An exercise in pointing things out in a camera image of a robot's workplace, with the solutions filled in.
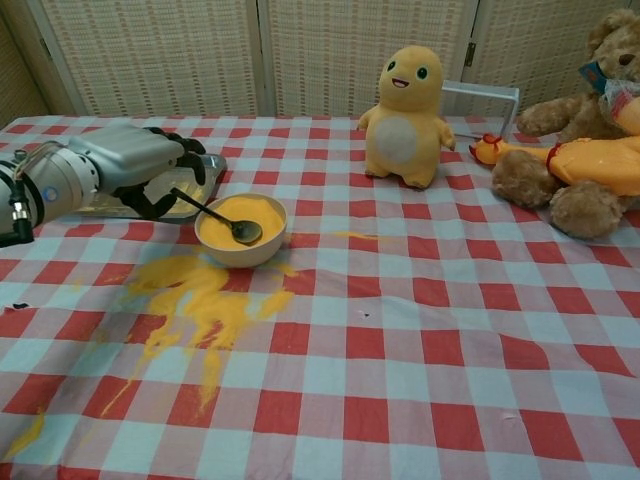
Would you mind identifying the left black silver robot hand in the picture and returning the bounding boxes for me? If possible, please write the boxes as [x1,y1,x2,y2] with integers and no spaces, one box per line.
[69,124,207,221]

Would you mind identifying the dark metal spoon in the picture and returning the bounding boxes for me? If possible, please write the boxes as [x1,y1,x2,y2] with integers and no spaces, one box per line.
[172,187,264,247]

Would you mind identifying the yellow bowl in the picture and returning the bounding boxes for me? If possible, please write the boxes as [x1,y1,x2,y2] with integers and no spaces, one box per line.
[193,193,289,269]

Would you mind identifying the yellow powder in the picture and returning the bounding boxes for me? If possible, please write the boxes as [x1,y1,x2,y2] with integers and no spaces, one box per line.
[102,253,301,419]

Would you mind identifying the rectangular steel tray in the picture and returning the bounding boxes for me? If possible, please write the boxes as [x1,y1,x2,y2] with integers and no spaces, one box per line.
[69,152,227,221]

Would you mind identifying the beige woven folding screen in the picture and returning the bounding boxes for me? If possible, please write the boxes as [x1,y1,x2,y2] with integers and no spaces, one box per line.
[0,0,640,132]

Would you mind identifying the yellow plush dinosaur toy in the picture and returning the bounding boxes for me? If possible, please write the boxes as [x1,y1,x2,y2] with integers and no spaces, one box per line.
[357,45,457,190]

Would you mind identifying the red white checkered tablecloth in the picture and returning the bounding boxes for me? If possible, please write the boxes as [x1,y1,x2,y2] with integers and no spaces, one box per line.
[0,114,640,480]

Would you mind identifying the brown teddy bear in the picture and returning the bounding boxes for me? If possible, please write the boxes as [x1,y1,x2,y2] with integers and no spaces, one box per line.
[490,8,640,240]

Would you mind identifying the bare yellow rubber chicken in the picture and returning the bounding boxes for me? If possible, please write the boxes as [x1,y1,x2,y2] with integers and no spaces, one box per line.
[468,132,640,197]

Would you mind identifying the white wire rack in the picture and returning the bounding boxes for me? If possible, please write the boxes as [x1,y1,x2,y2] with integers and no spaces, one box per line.
[439,79,521,146]

